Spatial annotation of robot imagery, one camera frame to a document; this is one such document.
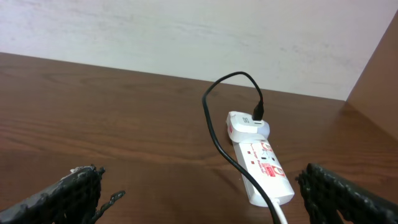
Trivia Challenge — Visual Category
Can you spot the black charging cable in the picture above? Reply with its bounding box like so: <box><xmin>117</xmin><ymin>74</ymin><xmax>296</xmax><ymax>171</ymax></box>
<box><xmin>201</xmin><ymin>71</ymin><xmax>282</xmax><ymax>224</ymax></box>

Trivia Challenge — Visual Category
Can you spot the white power strip cord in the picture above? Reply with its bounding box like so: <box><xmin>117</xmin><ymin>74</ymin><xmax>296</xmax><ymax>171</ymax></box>
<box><xmin>271</xmin><ymin>197</ymin><xmax>289</xmax><ymax>224</ymax></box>

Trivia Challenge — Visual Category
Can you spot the white USB charger adapter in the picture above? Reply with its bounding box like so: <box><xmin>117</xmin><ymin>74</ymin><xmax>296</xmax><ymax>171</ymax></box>
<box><xmin>226</xmin><ymin>111</ymin><xmax>270</xmax><ymax>143</ymax></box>

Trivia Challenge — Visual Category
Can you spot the white power strip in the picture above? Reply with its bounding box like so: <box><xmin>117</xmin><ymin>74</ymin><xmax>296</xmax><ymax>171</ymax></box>
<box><xmin>233</xmin><ymin>140</ymin><xmax>295</xmax><ymax>205</ymax></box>

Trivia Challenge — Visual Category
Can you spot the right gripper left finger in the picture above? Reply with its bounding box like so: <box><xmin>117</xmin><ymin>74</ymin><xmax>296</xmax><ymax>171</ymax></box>
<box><xmin>1</xmin><ymin>164</ymin><xmax>126</xmax><ymax>224</ymax></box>

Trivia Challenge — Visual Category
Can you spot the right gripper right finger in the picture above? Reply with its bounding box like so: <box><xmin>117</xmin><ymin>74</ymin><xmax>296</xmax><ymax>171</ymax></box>
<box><xmin>295</xmin><ymin>163</ymin><xmax>397</xmax><ymax>224</ymax></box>

